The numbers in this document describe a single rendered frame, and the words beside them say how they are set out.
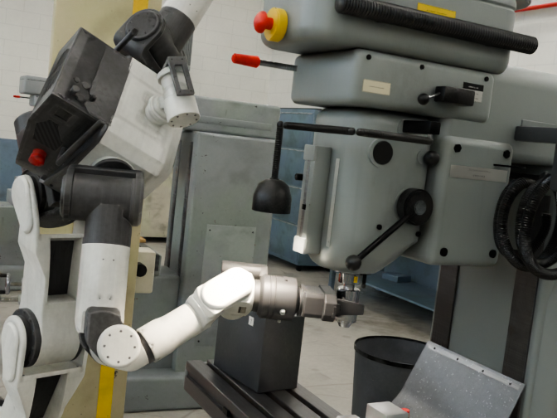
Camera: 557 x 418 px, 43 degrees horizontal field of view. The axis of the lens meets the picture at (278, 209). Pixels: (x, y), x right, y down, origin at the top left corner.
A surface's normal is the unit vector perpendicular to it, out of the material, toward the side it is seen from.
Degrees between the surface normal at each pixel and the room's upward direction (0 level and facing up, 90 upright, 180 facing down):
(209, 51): 90
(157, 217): 90
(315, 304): 90
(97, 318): 74
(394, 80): 90
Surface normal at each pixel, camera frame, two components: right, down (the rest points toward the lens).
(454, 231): 0.46, 0.13
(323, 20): -0.21, 0.07
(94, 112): 0.66, -0.40
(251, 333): -0.82, -0.04
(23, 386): 0.69, 0.27
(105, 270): 0.37, -0.15
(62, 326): 0.72, -0.01
